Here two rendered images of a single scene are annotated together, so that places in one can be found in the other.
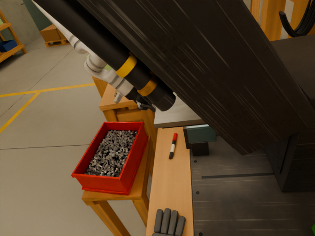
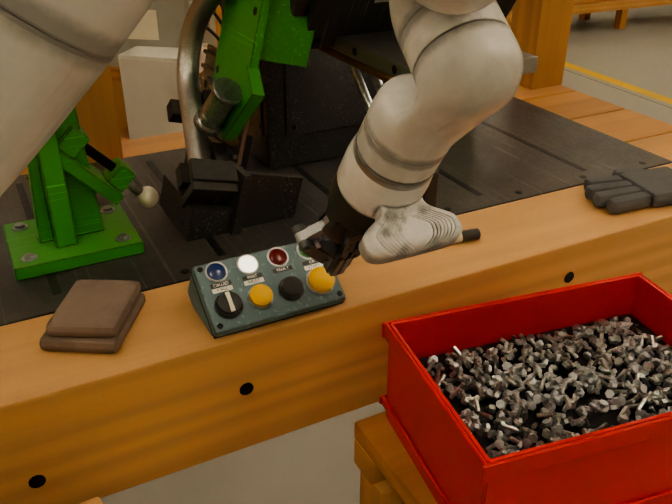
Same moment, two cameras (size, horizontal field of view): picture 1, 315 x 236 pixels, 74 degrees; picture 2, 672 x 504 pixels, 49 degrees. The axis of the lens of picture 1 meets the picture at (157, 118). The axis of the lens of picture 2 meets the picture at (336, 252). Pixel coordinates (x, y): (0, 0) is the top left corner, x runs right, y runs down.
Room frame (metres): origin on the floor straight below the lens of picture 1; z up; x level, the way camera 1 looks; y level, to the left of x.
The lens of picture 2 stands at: (1.21, 0.50, 1.34)
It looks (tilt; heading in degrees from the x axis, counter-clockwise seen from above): 29 degrees down; 229
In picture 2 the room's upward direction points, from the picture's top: straight up
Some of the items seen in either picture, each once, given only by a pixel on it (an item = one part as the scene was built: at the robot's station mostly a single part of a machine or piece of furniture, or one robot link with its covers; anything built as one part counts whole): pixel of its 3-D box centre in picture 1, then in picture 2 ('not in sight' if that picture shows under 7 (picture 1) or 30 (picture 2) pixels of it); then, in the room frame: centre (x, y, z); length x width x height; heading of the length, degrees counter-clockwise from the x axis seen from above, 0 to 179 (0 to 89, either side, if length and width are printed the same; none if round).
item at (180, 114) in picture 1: (218, 104); (390, 42); (0.50, -0.19, 1.11); 0.39 x 0.16 x 0.03; 76
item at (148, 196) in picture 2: not in sight; (135, 188); (0.83, -0.32, 0.96); 0.06 x 0.03 x 0.06; 166
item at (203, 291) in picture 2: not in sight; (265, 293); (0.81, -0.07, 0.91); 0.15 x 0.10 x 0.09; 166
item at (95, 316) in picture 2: not in sight; (93, 313); (0.97, -0.15, 0.91); 0.10 x 0.08 x 0.03; 44
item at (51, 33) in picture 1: (67, 32); not in sight; (6.58, 1.84, 0.22); 1.20 x 0.81 x 0.44; 68
